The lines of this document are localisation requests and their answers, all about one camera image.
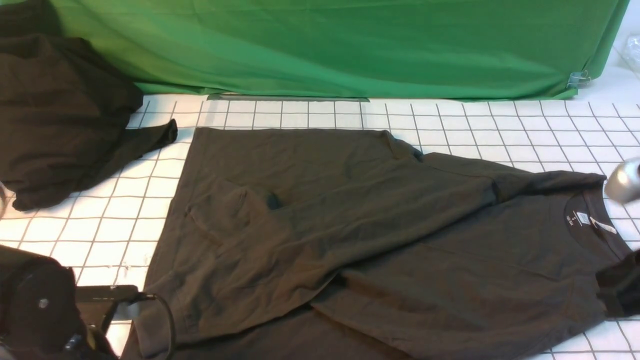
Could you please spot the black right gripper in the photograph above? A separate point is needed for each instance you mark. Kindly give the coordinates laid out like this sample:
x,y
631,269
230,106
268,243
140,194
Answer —
x,y
619,287

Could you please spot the gray long sleeve shirt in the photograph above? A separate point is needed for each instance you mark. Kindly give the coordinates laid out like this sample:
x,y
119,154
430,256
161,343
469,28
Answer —
x,y
327,244

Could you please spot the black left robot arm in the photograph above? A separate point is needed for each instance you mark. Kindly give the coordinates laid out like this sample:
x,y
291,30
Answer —
x,y
40,319

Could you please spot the metal binder clip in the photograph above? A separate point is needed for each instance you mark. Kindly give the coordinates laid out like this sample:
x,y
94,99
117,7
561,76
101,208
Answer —
x,y
578,79

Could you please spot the clear plastic bag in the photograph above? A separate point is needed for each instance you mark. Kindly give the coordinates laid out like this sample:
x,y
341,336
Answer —
x,y
631,52

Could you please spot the green backdrop cloth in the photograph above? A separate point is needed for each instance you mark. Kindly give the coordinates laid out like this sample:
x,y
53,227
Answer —
x,y
398,49

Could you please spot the black clothes pile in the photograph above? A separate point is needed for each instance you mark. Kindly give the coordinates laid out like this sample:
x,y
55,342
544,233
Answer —
x,y
64,111

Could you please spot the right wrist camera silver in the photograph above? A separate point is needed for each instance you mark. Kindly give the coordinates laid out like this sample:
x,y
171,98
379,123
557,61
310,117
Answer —
x,y
623,184

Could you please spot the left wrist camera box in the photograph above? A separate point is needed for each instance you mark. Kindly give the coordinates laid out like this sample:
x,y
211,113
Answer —
x,y
99,303

